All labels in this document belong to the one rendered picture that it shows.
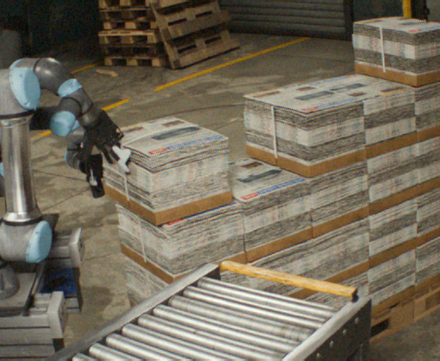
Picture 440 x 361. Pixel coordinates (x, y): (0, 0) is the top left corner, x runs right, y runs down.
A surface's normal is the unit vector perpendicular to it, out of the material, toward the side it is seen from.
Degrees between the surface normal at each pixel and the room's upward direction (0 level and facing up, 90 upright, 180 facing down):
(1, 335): 90
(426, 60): 90
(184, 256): 90
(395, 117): 90
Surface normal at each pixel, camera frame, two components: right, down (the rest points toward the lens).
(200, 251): 0.56, 0.25
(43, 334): 0.03, 0.33
